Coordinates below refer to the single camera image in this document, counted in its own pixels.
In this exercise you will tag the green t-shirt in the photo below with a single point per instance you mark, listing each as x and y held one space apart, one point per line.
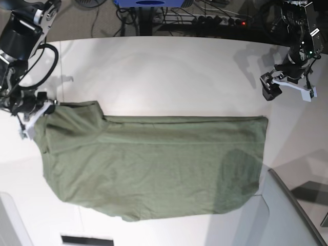
141 168

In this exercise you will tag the black power strip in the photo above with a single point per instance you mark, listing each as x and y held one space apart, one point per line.
185 19

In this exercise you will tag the grey table leg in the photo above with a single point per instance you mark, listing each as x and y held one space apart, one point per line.
145 20

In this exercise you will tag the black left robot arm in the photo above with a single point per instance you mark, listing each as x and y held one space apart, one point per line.
292 24

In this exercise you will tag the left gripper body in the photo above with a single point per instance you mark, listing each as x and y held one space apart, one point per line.
295 68

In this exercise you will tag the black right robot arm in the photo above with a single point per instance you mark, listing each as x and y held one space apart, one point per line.
24 34

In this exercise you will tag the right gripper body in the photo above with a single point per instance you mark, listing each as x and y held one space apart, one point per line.
26 102

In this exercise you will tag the blue plastic bin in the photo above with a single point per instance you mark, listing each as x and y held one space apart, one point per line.
149 3

